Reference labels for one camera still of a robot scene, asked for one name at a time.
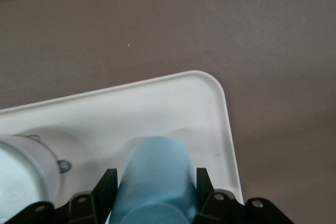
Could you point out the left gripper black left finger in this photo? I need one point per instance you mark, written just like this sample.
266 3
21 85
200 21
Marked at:
105 195

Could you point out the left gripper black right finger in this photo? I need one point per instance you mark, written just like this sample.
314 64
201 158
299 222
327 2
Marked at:
207 200

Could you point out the light blue cup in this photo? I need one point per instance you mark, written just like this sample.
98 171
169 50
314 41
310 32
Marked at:
155 176

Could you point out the white bowl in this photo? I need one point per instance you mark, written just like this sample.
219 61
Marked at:
21 171

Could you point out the cream plastic tray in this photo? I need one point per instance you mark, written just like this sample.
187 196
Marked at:
131 111

